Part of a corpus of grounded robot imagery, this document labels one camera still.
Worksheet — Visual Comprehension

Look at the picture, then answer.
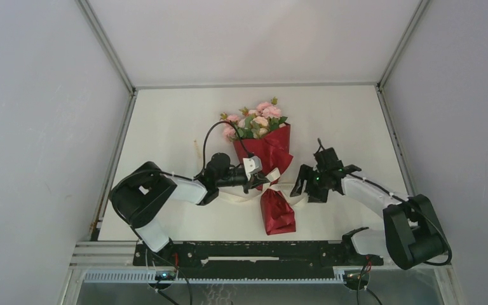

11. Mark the aluminium frame front rail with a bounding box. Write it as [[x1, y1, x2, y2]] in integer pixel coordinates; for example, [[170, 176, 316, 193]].
[[69, 240, 453, 270]]

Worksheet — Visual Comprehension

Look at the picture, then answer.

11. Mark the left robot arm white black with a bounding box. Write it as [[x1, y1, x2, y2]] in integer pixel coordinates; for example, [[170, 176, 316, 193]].
[[109, 149, 272, 265]]

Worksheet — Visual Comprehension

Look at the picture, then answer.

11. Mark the white cable duct strip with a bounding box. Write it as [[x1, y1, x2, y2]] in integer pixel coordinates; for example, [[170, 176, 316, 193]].
[[84, 270, 346, 284]]

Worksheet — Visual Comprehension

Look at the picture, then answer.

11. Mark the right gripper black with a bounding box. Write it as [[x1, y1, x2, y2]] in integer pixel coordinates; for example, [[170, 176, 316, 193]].
[[291, 163, 330, 203]]

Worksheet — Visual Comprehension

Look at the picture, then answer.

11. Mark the red wrapping paper sheet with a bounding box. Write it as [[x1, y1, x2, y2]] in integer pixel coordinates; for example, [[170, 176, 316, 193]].
[[233, 125, 296, 236]]

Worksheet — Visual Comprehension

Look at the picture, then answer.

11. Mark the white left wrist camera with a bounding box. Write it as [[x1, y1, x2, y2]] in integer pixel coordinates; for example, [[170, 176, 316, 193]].
[[242, 156, 262, 176]]

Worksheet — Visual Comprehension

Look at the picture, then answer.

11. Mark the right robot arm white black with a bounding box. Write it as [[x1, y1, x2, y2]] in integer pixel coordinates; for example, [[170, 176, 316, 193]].
[[290, 146, 453, 270]]

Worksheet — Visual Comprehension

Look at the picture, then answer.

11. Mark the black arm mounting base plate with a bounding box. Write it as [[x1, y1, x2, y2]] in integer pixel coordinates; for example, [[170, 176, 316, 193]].
[[132, 241, 384, 280]]

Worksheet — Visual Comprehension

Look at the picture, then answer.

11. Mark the cream ribbon string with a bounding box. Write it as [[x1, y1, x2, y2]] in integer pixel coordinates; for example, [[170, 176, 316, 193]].
[[219, 167, 308, 207]]

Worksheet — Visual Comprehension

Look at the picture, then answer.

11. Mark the pink fake flower stem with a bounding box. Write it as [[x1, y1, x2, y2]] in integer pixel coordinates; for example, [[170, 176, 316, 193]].
[[238, 107, 269, 139], [256, 97, 287, 132], [220, 112, 241, 142]]

